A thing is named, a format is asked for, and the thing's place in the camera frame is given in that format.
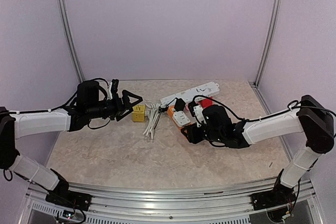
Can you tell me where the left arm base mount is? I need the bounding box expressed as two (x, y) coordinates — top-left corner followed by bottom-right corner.
(45, 191), (92, 211)

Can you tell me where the black plug with cable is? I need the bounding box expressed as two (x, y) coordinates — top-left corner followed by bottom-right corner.
(163, 94), (245, 121)

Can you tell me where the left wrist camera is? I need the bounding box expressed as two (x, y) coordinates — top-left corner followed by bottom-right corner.
(108, 79), (119, 100)

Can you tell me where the small circuit board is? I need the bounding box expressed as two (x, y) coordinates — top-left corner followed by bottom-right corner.
(55, 210), (79, 221)

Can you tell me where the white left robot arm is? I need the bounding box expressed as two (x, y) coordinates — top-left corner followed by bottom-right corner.
(1, 78), (143, 206)

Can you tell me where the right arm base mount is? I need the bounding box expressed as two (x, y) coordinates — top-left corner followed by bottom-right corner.
(250, 190), (296, 210)

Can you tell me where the white bundled cable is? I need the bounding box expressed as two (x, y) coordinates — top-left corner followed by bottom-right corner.
(142, 102), (169, 140)

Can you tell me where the yellow cube socket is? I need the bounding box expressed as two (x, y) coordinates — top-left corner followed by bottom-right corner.
(132, 104), (146, 122)

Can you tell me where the aluminium front rail frame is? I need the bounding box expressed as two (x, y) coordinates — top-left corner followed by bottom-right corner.
(18, 178), (326, 223)

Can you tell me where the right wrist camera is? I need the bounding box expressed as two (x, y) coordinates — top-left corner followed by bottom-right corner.
(188, 102), (205, 124)

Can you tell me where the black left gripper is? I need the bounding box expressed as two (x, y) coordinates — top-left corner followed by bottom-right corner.
(87, 89), (142, 121)

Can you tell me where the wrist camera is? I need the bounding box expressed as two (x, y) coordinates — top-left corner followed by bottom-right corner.
(108, 79), (119, 100)
(188, 102), (205, 124)

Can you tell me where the long white power strip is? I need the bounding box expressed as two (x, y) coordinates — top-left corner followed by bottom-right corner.
(160, 81), (220, 106)

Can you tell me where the left aluminium corner post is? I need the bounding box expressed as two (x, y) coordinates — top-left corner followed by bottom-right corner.
(57, 0), (85, 83)

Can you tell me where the orange power strip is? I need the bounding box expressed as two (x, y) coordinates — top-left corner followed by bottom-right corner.
(167, 106), (191, 133)

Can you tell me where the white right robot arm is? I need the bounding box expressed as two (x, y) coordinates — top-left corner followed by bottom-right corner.
(181, 95), (335, 205)

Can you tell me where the red cube socket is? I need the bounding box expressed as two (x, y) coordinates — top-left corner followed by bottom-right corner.
(198, 99), (213, 109)

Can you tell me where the aluminium corner post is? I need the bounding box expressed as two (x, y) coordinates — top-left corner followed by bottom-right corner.
(250, 0), (282, 89)
(57, 0), (85, 83)

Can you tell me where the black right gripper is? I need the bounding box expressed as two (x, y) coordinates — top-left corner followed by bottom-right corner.
(181, 122), (224, 144)

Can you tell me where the white plug adapter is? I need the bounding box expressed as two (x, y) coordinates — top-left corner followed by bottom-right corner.
(173, 111), (191, 127)

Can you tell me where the right aluminium corner post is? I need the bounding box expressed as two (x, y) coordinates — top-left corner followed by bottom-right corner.
(250, 0), (282, 89)

